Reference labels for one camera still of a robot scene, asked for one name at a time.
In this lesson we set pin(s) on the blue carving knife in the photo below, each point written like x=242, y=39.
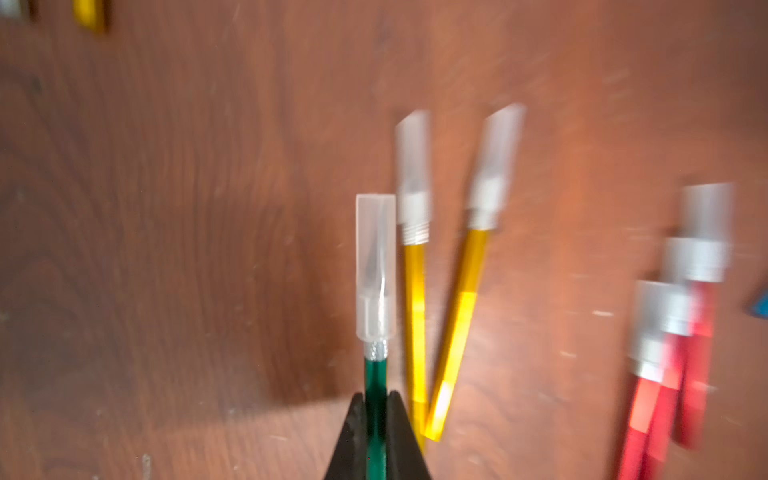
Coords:
x=758, y=306

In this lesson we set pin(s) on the green carving knife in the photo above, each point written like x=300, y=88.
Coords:
x=375, y=308

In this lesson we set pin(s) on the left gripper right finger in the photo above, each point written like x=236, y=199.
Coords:
x=405, y=460

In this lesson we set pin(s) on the red carving knife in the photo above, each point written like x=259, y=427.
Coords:
x=661, y=321
x=674, y=269
x=706, y=226

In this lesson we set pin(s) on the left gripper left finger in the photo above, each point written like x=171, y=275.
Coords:
x=349, y=458

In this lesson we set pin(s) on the yellow carving knife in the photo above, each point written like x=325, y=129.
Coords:
x=91, y=14
x=488, y=190
x=414, y=202

